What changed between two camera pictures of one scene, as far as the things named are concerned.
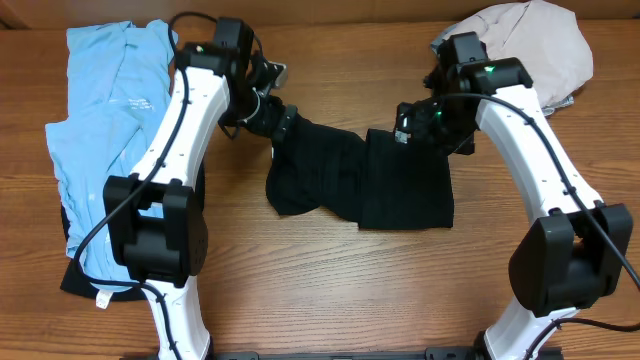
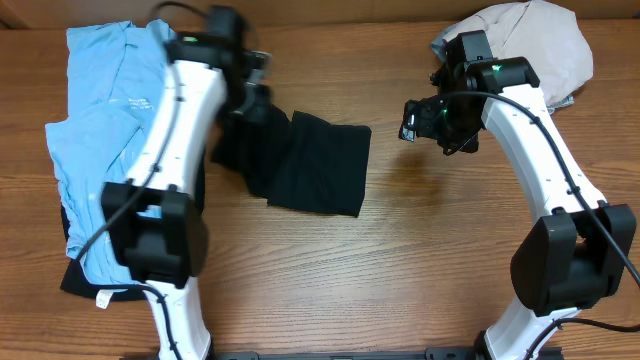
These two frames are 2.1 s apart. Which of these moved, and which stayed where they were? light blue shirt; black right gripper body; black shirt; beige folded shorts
Moved: black shirt
Stayed: black right gripper body; light blue shirt; beige folded shorts
